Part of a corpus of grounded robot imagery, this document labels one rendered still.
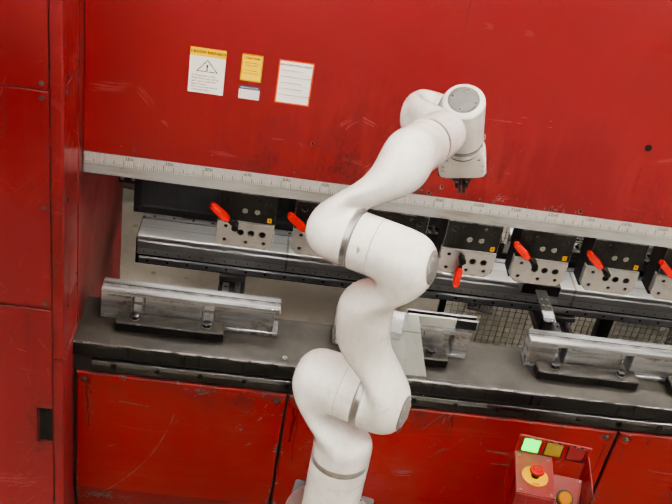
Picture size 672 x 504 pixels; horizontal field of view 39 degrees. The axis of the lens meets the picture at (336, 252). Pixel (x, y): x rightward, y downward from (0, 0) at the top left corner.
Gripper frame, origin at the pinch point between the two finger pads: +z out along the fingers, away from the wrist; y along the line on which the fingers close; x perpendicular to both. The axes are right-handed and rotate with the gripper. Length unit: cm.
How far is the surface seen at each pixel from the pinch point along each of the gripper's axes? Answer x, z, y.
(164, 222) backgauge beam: -27, 68, 89
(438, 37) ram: -36.1, -5.7, 5.1
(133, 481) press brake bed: 46, 97, 97
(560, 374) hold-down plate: 16, 82, -29
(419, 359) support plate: 21, 57, 11
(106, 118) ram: -22, 4, 86
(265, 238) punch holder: -5, 37, 51
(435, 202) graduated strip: -13.5, 32.9, 6.1
